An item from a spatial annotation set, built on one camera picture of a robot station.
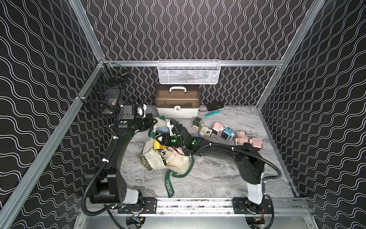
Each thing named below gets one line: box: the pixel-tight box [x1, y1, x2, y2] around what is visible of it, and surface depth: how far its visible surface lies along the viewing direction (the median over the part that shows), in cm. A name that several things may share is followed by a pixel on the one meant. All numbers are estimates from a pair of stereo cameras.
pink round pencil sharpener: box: [234, 130, 253, 146], surface depth 98 cm
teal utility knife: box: [203, 110, 222, 118], surface depth 119 cm
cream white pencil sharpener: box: [199, 125, 213, 138], surface depth 102 cm
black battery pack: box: [205, 102, 225, 112], surface depth 123 cm
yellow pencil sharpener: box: [152, 139, 167, 150], surface depth 79 cm
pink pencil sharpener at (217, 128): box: [212, 122, 224, 136], surface depth 103 cm
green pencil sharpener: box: [191, 116, 205, 131], surface depth 103 cm
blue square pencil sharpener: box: [219, 126, 235, 141], surface depth 100 cm
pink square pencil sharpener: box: [252, 137, 264, 149], surface depth 94 cm
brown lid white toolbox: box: [155, 84, 201, 119], surface depth 106 cm
